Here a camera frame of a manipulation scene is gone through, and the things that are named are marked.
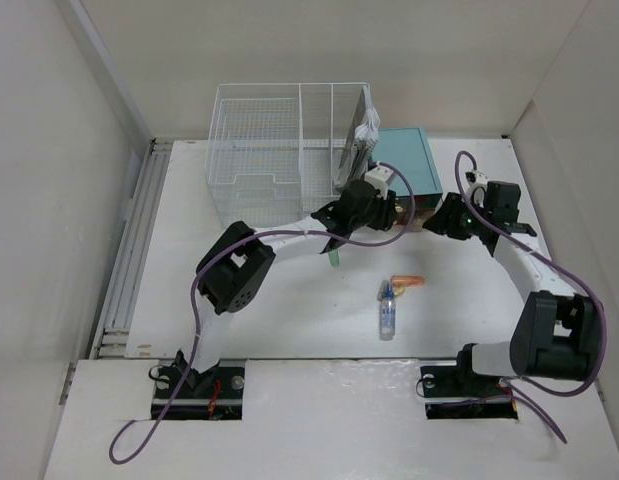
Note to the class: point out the white wire mesh organizer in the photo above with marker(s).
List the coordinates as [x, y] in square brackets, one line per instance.
[278, 151]

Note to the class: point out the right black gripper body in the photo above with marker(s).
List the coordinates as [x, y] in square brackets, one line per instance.
[462, 222]

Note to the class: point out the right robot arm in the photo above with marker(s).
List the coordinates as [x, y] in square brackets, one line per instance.
[558, 332]

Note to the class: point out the orange marker pen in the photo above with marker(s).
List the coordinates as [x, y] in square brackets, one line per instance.
[407, 281]

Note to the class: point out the teal drawer box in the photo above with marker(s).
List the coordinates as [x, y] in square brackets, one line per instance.
[409, 151]

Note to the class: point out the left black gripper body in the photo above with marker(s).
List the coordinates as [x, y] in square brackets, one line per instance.
[378, 212]

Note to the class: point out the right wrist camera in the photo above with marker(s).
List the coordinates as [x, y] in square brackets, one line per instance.
[477, 186]

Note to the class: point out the clear smoked drawer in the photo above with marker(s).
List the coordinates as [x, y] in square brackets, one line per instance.
[414, 212]

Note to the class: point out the green eraser stick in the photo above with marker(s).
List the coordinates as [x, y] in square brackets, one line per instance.
[334, 258]

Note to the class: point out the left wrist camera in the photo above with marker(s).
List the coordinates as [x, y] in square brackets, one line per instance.
[380, 177]

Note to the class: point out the clear blue glue bottle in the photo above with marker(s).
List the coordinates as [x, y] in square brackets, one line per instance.
[387, 312]

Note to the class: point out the grey white booklet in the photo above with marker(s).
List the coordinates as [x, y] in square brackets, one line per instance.
[361, 140]

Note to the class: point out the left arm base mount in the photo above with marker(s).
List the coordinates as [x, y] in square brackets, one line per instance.
[215, 395]

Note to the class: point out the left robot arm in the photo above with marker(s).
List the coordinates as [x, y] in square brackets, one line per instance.
[232, 272]

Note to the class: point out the aluminium rail frame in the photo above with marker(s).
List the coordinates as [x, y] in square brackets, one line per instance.
[113, 319]

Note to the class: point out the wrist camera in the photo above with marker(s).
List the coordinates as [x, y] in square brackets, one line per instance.
[380, 177]
[477, 186]

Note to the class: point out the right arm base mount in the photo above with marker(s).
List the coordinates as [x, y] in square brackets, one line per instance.
[451, 393]

